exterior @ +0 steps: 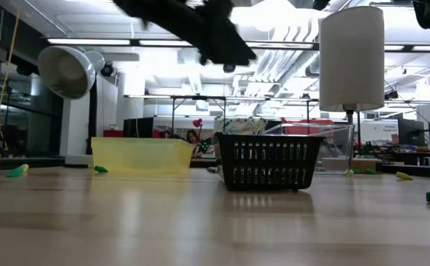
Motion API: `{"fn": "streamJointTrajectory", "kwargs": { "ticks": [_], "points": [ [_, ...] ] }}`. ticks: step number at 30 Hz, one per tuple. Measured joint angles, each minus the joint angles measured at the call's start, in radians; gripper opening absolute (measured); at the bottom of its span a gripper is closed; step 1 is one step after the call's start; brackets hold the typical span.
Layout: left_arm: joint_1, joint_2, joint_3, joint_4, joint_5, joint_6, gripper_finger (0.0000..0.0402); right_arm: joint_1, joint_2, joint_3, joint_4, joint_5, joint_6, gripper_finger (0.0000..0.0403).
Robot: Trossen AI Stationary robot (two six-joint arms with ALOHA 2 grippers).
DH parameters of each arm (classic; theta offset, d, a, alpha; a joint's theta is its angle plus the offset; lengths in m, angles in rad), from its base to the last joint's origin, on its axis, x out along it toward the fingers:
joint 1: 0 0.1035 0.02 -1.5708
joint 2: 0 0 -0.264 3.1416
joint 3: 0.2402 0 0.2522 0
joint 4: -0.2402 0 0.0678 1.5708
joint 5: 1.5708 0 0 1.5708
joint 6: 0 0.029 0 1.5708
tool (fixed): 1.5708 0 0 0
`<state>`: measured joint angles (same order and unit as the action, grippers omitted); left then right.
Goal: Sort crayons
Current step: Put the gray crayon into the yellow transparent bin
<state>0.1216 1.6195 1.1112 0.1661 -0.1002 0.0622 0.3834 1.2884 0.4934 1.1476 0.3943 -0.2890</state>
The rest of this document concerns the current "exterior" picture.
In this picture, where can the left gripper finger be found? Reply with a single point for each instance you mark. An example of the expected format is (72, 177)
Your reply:
(229, 48)

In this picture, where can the black plastic basket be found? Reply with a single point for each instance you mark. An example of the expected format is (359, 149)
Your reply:
(266, 162)

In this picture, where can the yellow plastic bin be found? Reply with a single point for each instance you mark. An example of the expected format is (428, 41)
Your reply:
(141, 155)

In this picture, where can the black metal rack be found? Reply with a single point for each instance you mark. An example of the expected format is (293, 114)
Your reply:
(200, 97)

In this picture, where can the white patterned bag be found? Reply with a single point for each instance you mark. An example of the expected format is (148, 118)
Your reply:
(241, 126)

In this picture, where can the red desk lamp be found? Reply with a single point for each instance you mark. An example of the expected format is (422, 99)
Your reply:
(197, 122)

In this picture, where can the person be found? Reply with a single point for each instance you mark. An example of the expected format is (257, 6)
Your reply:
(192, 138)

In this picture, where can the red panel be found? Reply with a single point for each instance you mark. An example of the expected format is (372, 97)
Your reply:
(307, 127)

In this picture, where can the white cylinder shade lamp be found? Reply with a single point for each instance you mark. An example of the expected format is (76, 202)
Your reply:
(351, 59)

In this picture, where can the white desk lamp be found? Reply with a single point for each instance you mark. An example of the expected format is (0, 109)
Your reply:
(67, 72)

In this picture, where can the red box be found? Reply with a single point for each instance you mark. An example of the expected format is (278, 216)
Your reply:
(112, 133)

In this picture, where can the clear plastic container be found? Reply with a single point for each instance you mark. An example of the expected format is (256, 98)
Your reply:
(337, 147)

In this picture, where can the white cabinet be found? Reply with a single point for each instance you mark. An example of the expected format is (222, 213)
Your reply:
(379, 130)

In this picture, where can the pale yellow crayon piece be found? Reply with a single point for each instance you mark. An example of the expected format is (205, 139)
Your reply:
(349, 173)

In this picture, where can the black ceiling camera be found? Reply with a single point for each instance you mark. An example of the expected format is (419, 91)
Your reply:
(229, 69)

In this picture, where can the black table back rail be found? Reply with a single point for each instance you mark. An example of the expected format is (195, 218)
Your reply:
(204, 162)

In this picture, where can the black left frame rails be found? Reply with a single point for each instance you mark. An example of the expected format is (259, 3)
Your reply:
(26, 162)

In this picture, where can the black frame rails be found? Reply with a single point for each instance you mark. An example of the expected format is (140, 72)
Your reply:
(414, 170)
(26, 162)

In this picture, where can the black right frame rails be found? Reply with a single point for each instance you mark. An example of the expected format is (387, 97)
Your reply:
(414, 170)

